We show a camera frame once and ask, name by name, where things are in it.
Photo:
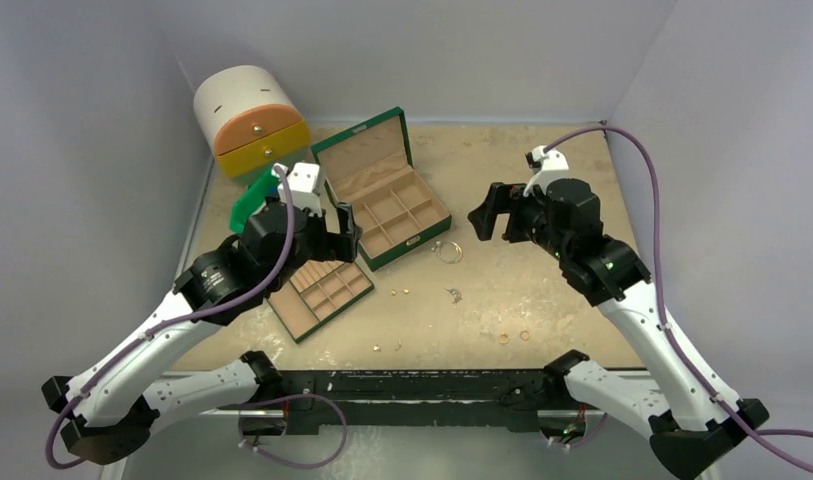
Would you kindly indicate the green jewelry box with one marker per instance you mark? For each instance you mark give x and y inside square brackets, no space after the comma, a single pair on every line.
[370,167]

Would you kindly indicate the green plastic bin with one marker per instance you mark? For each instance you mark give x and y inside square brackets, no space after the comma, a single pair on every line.
[253,199]

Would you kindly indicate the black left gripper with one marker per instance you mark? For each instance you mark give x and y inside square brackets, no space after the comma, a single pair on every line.
[335,246]

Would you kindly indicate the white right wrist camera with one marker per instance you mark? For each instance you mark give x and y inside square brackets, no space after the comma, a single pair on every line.
[547,166]

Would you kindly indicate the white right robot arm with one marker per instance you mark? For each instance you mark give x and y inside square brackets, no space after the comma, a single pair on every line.
[692,418]

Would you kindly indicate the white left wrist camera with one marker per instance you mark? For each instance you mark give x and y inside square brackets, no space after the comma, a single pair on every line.
[302,183]

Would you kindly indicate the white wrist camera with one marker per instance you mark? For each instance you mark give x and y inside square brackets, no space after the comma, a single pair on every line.
[302,183]
[547,166]

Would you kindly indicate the white drawer cabinet orange yellow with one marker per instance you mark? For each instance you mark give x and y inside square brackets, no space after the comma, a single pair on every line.
[249,123]

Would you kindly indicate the silver chain pendant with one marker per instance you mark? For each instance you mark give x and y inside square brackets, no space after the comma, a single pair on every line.
[455,294]

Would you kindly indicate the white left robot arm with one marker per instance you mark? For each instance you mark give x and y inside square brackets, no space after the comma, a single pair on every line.
[109,411]

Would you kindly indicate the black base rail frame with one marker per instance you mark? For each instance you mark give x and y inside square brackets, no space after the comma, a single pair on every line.
[517,400]

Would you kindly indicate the green jewelry tray insert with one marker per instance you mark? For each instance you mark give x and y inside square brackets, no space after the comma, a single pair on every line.
[316,294]

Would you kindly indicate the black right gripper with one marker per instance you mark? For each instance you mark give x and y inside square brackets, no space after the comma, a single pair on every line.
[508,214]

